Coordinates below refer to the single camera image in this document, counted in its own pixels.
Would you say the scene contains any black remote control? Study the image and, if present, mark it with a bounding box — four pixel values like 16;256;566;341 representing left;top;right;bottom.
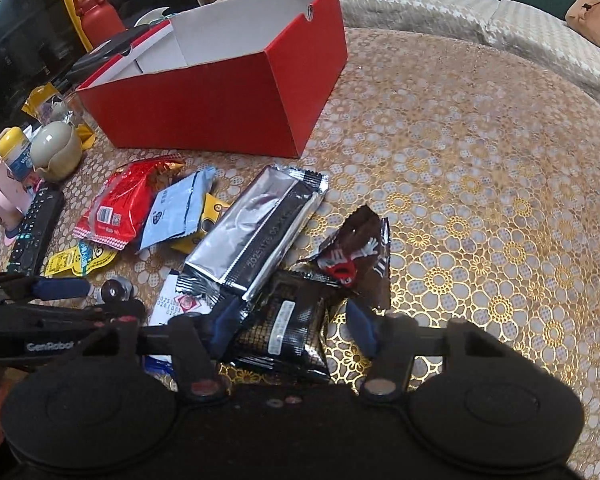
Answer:
6;186;66;276

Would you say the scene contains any red water bottle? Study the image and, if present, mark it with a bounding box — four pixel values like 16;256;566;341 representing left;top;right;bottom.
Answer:
72;0;127;54

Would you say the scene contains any pink mug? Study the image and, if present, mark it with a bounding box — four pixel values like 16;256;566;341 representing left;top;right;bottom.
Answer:
0;140;33;235

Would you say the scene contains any dark cabinet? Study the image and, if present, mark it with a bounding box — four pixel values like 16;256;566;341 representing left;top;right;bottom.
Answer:
0;0;146;128

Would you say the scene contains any white packet with red label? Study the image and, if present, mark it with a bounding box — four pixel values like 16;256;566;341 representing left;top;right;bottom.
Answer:
145;269;222;376

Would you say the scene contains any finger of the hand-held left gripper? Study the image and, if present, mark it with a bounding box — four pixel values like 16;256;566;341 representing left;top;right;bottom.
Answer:
0;272;92;306
0;277;147;333

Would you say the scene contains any red cardboard box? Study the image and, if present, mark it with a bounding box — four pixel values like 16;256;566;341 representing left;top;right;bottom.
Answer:
75;0;349;159

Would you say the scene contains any red snack packet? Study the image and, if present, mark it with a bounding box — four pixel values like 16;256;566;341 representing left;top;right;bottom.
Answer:
72;157;187;252

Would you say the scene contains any black snack packet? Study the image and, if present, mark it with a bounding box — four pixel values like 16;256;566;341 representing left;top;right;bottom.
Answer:
225;269;342;383

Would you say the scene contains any yellow snack packet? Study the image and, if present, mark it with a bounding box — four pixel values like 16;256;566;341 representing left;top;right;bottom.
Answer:
170;192;232;256

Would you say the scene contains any black plastic appliance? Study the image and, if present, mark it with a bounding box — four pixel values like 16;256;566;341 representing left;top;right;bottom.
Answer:
55;25;153;87

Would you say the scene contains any beige ceramic pot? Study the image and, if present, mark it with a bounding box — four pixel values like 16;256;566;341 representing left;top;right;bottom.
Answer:
30;120;84;183

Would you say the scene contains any small yellow cartoon packet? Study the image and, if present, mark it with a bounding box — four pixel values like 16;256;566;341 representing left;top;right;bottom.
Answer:
44;241;119;279

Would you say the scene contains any yellow foil packet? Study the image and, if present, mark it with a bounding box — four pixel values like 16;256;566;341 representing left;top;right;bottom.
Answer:
21;84;97;151

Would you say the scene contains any light blue snack packet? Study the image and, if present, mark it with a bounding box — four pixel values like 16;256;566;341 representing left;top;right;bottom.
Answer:
137;166;217;253

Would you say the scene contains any beige handbag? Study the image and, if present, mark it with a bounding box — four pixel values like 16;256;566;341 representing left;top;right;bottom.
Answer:
565;0;600;50

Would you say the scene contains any clear glass cup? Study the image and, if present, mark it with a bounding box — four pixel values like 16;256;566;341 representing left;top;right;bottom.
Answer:
37;91;83;128

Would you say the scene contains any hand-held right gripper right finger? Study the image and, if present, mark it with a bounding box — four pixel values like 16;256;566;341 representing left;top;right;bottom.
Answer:
346;299;496;406

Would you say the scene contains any silver snack packet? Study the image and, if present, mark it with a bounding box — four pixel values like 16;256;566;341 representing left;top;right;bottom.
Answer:
176;165;329;306

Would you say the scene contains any brown candy packet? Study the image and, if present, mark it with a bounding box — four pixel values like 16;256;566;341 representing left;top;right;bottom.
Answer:
300;205;392;311

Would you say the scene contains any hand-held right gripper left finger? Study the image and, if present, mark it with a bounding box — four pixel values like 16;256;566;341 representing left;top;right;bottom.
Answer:
100;296;244;404

